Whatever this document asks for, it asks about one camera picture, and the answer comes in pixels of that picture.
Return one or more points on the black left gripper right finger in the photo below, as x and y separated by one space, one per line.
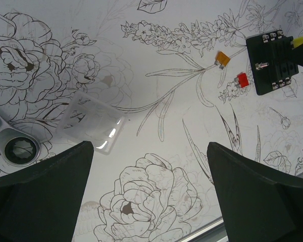
258 203

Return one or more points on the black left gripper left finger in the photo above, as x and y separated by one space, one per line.
42 202

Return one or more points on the yellow blade fuse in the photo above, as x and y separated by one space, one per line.
297 42

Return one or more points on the black fuse box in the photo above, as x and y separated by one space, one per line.
269 56

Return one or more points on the red blade fuse near box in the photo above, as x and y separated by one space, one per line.
241 80

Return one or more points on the orange blade fuse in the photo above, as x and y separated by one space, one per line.
221 60

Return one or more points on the clear plastic fuse box cover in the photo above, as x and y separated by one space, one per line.
88 119

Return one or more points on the silver ratchet wrench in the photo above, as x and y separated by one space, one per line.
17 147

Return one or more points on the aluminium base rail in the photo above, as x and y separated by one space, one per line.
213 231

